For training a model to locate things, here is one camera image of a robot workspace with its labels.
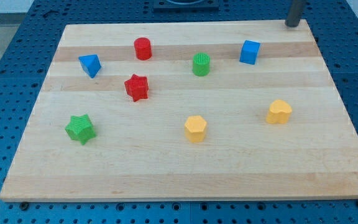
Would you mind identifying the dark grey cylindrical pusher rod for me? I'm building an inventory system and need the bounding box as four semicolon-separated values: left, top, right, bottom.
285;0;306;27

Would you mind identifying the yellow heart block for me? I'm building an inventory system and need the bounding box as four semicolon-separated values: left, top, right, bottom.
265;100;292;124

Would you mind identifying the yellow hexagon block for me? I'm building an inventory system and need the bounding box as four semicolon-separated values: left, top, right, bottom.
184;115;208;143

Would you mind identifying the blue cube block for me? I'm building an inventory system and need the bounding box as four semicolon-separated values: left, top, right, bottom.
239;40;260;65

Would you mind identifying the green cylinder block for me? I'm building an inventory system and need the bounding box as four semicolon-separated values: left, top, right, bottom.
192;52;210;77

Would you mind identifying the wooden board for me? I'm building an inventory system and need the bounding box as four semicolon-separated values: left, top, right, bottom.
0;20;358;202

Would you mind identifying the red cylinder block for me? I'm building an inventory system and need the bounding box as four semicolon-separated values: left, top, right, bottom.
134;37;152;60

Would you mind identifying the red star block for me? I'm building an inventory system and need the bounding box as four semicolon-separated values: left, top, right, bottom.
124;74;149;102

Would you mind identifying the blue triangle block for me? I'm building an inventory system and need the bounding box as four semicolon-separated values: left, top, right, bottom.
78;54;101;78

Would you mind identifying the green star block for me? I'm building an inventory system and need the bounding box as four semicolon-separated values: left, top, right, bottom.
65;114;96;145

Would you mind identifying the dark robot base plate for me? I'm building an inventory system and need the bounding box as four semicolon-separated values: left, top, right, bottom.
152;0;220;11

